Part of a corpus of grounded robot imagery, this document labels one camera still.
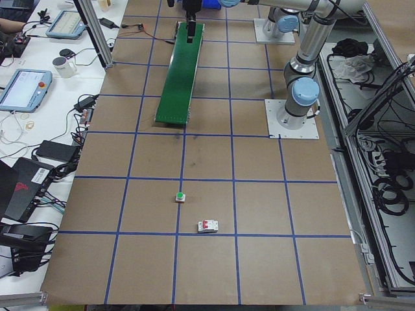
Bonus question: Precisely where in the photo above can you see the near teach pendant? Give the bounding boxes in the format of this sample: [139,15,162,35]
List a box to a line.
[1,69,53,113]

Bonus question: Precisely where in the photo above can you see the far teach pendant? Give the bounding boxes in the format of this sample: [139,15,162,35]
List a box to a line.
[45,10,86,40]

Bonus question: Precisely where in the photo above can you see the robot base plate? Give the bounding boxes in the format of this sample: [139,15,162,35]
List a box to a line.
[265,99,319,139]
[254,16,298,45]

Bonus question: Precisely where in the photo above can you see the blue plastic bin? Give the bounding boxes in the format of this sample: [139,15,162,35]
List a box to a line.
[202,0,222,10]

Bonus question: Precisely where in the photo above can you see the black power adapter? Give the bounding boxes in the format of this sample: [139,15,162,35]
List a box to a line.
[36,140,79,162]

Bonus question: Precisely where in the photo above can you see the green conveyor belt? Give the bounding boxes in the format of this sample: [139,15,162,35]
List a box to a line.
[155,22,205,125]

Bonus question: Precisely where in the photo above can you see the aluminium frame post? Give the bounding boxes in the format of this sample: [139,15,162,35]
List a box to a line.
[74,0,113,70]

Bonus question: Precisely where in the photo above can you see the green push button switch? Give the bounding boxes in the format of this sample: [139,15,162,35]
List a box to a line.
[175,192,185,203]

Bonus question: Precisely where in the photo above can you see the white mug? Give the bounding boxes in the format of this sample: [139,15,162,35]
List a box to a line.
[52,56,77,78]

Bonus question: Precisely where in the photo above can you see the red black conveyor cable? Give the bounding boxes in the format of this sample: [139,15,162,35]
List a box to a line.
[120,23,176,45]

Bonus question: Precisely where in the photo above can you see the black laptop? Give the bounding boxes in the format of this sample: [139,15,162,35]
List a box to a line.
[5,157,55,223]

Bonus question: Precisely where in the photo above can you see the teach pendant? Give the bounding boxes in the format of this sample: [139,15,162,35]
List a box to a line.
[45,10,86,40]
[1,69,53,113]

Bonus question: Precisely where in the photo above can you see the white red circuit breaker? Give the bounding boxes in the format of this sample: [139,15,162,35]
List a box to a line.
[197,220,219,233]

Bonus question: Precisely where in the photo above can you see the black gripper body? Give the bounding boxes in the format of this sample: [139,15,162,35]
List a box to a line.
[182,0,202,21]

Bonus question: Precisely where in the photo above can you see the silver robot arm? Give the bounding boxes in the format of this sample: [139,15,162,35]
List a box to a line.
[277,14,335,130]
[245,1,365,45]

